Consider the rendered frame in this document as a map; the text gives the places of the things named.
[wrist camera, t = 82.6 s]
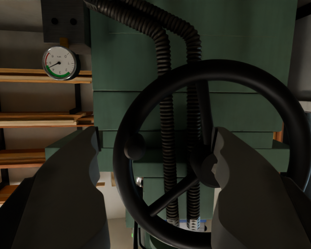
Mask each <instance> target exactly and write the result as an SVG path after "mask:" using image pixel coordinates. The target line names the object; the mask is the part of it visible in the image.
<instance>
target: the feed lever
mask: <svg viewBox="0 0 311 249"><path fill-rule="evenodd" d="M136 186H137V182H136ZM137 188H138V191H139V193H140V195H141V196H142V198H143V188H142V187H138V186H137ZM137 238H138V223H137V222H136V221H134V242H133V249H137Z"/></svg>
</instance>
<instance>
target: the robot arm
mask: <svg viewBox="0 0 311 249"><path fill-rule="evenodd" d="M99 152H101V144H100V137H99V130H98V126H89V127H87V128H86V129H85V130H83V131H82V132H81V133H79V134H78V135H77V136H76V137H74V138H73V139H72V140H70V141H69V142H68V143H66V144H65V145H64V146H63V147H61V148H60V149H59V150H58V151H56V152H55V153H54V154H53V155H52V156H51V157H50V158H48V159H47V160H46V162H45V163H44V164H43V165H42V166H41V167H40V168H39V169H38V171H37V172H36V173H35V175H34V176H33V177H28V178H24V180H23V181H22V182H21V183H20V184H19V186H18V187H17V188H16V189H15V190H14V192H13V193H12V194H11V195H10V196H9V197H8V199H7V200H6V201H5V202H4V203H3V205H2V206H1V207H0V249H110V248H111V243H110V235H109V227H108V220H107V214H106V208H105V201H104V196H103V193H102V192H101V191H99V190H98V189H97V188H96V184H97V182H98V180H99V179H100V172H99V166H98V160H97V155H98V154H99ZM211 152H213V153H214V155H215V156H216V158H217V160H218V162H217V167H216V171H215V179H216V180H217V182H218V183H219V185H220V187H221V191H220V193H219V195H218V199H217V202H216V206H215V210H214V214H213V218H212V222H211V247H212V249H311V199H310V198H309V197H308V196H307V195H306V194H305V193H304V192H303V191H302V190H301V188H300V187H299V186H298V185H297V184H296V183H295V182H294V181H293V180H292V179H291V178H290V177H284V176H281V175H280V174H279V172H278V171H277V170H276V169H275V168H274V167H273V166H272V165H271V164H270V163H269V162H268V161H267V160H266V159H265V158H264V157H263V156H262V155H261V154H260V153H258V152H257V151H256V150H255V149H253V148H252V147H251V146H249V145H248V144H247V143H245V142H244V141H242V140H241V139H240V138H238V137H237V136H236V135H234V134H233V133H231V132H230V131H229V130H227V129H226V128H224V127H219V126H217V127H213V129H212V138H211Z"/></svg>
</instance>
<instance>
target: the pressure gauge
mask: <svg viewBox="0 0 311 249"><path fill-rule="evenodd" d="M57 62H61V64H57V65H54V64H56V63H57ZM52 65H54V66H52ZM42 66H43V69H44V71H45V72H46V74H47V75H48V76H50V77H51V78H53V79H55V80H59V81H69V80H72V79H74V78H75V77H76V76H77V75H78V74H79V72H80V68H81V64H80V59H79V57H78V56H77V55H76V54H75V53H74V52H73V51H71V50H69V42H68V38H60V45H54V46H51V47H49V48H48V49H47V50H46V51H45V52H44V54H43V56H42ZM50 66H52V67H50Z"/></svg>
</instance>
